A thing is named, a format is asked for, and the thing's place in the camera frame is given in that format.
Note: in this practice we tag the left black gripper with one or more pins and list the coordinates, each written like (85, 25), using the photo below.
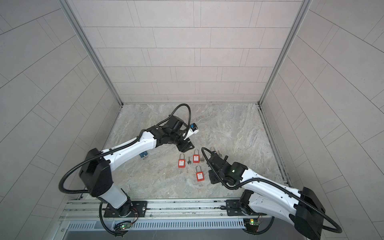
(185, 145)

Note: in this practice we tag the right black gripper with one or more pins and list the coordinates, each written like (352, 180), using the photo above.
(211, 176)

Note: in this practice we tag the red padlock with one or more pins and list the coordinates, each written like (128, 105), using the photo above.
(199, 174)
(196, 156)
(182, 161)

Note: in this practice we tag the large blue padlock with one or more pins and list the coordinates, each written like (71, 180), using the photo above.
(144, 155)

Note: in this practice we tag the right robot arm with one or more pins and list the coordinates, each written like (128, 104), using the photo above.
(301, 208)

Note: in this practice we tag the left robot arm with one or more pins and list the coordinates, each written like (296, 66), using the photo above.
(96, 170)

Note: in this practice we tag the right green circuit board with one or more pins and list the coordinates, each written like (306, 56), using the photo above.
(252, 225)

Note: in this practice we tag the green circuit board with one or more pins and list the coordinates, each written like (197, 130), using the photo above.
(252, 225)
(123, 226)

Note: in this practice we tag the left green circuit board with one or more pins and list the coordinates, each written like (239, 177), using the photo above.
(123, 226)

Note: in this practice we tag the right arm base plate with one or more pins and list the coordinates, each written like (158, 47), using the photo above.
(233, 208)

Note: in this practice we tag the white slotted cable duct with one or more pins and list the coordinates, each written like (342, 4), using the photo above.
(176, 224)

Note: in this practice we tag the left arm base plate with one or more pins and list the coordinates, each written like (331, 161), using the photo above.
(131, 209)

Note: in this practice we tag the aluminium mounting rail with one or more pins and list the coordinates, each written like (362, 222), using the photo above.
(157, 209)

